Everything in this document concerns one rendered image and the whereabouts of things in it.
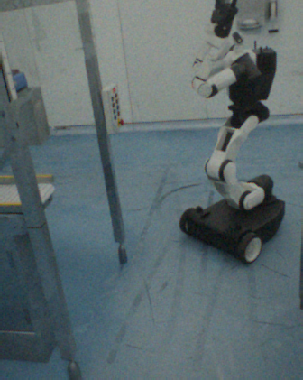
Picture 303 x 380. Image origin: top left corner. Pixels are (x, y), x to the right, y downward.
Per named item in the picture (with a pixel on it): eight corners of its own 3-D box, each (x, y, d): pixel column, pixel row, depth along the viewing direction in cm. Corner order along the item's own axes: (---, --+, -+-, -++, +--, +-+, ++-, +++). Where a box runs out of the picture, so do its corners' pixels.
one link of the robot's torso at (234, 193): (237, 192, 312) (211, 151, 281) (260, 199, 297) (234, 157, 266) (225, 208, 308) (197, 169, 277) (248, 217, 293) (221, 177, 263)
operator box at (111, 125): (123, 125, 265) (117, 83, 255) (115, 134, 250) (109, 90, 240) (114, 125, 267) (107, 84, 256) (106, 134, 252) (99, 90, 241)
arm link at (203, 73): (201, 54, 239) (186, 87, 246) (206, 60, 230) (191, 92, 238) (216, 61, 243) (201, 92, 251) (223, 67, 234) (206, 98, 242)
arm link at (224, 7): (227, 10, 212) (220, 33, 220) (243, 10, 216) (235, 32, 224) (215, 0, 220) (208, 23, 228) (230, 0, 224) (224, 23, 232)
